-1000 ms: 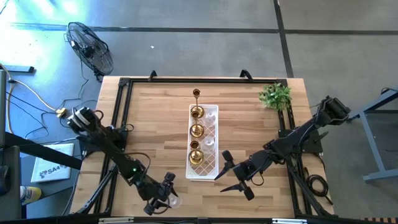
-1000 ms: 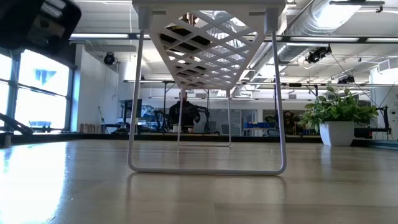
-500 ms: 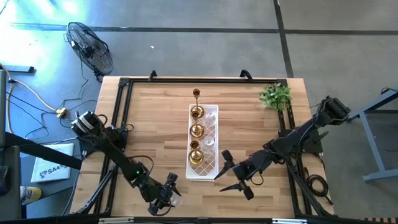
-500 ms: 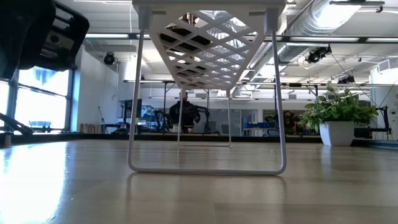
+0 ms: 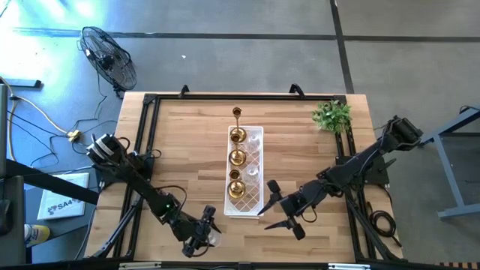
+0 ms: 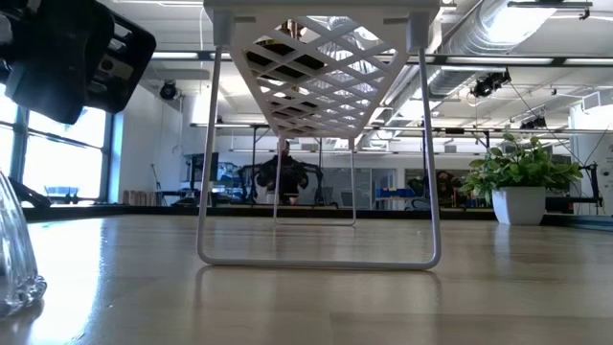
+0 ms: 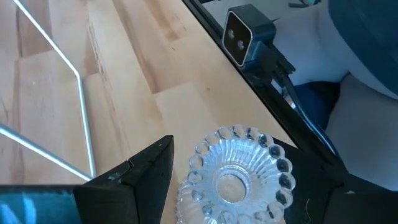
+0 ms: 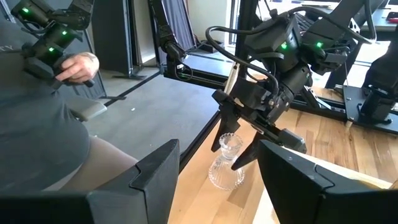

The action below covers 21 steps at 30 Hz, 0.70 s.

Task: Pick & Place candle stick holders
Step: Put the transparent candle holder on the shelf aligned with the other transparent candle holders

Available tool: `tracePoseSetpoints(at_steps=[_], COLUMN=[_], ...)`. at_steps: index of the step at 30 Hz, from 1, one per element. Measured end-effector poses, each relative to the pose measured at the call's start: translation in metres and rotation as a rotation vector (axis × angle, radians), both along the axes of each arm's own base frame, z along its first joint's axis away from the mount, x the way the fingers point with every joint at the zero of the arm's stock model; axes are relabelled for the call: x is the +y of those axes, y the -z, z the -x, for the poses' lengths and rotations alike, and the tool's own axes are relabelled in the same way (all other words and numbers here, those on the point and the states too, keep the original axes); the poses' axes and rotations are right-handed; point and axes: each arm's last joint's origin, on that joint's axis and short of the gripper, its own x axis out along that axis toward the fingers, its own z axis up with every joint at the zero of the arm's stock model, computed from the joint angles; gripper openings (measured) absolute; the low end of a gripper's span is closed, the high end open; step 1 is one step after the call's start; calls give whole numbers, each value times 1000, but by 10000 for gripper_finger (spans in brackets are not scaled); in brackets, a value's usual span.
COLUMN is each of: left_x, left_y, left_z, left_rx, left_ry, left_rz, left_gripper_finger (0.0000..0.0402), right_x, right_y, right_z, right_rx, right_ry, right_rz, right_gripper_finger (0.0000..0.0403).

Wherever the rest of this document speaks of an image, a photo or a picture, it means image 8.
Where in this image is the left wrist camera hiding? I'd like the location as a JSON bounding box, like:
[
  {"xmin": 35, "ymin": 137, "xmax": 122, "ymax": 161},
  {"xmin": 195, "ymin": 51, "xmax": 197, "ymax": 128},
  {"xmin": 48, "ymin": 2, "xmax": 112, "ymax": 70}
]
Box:
[{"xmin": 229, "ymin": 77, "xmax": 271, "ymax": 110}]

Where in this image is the person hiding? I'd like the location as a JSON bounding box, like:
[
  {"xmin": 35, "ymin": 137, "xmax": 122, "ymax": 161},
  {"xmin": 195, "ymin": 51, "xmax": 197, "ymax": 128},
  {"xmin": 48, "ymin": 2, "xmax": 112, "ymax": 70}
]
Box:
[{"xmin": 0, "ymin": 18, "xmax": 139, "ymax": 192}]

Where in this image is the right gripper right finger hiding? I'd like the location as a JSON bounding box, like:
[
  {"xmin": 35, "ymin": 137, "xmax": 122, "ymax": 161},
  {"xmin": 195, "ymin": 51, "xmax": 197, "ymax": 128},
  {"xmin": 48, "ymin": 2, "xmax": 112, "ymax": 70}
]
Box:
[{"xmin": 257, "ymin": 139, "xmax": 383, "ymax": 224}]

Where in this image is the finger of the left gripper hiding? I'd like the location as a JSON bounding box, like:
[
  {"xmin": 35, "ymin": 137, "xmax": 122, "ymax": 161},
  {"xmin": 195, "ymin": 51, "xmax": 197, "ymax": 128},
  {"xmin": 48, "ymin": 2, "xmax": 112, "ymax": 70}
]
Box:
[
  {"xmin": 211, "ymin": 102, "xmax": 241, "ymax": 153},
  {"xmin": 231, "ymin": 132, "xmax": 272, "ymax": 171}
]

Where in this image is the person's hand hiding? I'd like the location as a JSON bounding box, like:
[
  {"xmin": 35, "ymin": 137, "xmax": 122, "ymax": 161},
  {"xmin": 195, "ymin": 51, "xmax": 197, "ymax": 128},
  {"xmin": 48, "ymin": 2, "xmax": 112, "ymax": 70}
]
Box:
[{"xmin": 55, "ymin": 52, "xmax": 100, "ymax": 85}]

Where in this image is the white lattice wire shelf rack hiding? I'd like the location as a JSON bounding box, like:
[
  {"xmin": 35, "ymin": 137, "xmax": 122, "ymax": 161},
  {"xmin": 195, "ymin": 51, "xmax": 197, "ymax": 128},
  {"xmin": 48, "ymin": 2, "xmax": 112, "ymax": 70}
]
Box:
[{"xmin": 252, "ymin": 146, "xmax": 394, "ymax": 224}]

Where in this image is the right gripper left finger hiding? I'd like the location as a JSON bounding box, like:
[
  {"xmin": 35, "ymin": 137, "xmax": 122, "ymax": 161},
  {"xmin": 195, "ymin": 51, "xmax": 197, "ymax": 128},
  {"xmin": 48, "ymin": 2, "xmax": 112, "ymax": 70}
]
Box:
[{"xmin": 86, "ymin": 139, "xmax": 180, "ymax": 224}]

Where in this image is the grey chair armrest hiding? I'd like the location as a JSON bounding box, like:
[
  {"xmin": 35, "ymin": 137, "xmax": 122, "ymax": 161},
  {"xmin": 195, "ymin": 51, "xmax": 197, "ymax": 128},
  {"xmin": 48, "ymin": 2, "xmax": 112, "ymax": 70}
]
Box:
[{"xmin": 63, "ymin": 93, "xmax": 108, "ymax": 122}]

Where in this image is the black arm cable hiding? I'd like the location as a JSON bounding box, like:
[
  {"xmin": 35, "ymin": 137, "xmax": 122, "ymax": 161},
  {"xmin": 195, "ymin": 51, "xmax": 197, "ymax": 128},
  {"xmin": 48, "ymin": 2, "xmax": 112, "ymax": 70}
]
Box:
[{"xmin": 205, "ymin": 26, "xmax": 280, "ymax": 97}]

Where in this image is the white plastic strip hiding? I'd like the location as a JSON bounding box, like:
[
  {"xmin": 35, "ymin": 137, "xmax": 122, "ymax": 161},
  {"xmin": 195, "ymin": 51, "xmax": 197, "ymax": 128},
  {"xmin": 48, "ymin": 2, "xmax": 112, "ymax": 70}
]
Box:
[{"xmin": 224, "ymin": 62, "xmax": 240, "ymax": 96}]

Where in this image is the black tall panel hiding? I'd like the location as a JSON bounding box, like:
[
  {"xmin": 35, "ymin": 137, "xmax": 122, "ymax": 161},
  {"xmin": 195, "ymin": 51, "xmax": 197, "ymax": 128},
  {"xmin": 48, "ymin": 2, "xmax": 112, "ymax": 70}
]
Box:
[{"xmin": 91, "ymin": 0, "xmax": 131, "ymax": 75}]

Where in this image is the clear ribbed glass candle holder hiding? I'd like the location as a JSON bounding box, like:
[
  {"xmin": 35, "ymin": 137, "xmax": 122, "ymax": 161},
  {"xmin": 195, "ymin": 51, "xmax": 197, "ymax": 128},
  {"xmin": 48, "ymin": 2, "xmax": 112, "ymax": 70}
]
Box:
[{"xmin": 207, "ymin": 133, "xmax": 246, "ymax": 191}]

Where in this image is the dark grey curtain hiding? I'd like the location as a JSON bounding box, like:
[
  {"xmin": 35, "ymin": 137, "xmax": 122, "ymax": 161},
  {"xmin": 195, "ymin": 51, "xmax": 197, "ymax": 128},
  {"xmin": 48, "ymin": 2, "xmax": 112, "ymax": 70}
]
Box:
[{"xmin": 161, "ymin": 0, "xmax": 197, "ymax": 50}]

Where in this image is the black metal table frame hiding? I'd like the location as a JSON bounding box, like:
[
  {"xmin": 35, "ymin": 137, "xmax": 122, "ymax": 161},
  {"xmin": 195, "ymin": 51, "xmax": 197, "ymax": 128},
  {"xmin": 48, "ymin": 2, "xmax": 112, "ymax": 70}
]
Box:
[{"xmin": 102, "ymin": 0, "xmax": 398, "ymax": 174}]

